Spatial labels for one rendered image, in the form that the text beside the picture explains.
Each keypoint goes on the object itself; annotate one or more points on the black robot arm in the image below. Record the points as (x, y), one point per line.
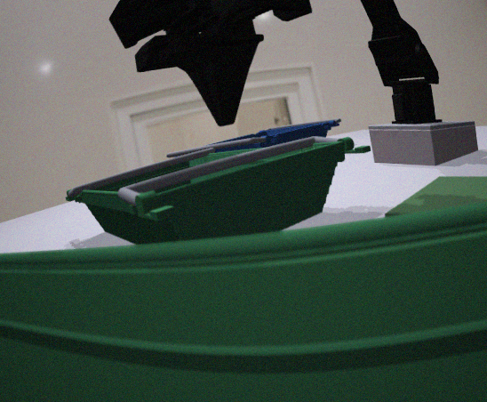
(395, 46)

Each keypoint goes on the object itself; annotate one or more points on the green box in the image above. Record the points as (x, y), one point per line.
(444, 192)

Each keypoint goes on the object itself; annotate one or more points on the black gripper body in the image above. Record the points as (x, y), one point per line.
(224, 17)

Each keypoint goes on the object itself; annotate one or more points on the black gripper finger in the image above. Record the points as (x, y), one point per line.
(226, 60)
(194, 68)

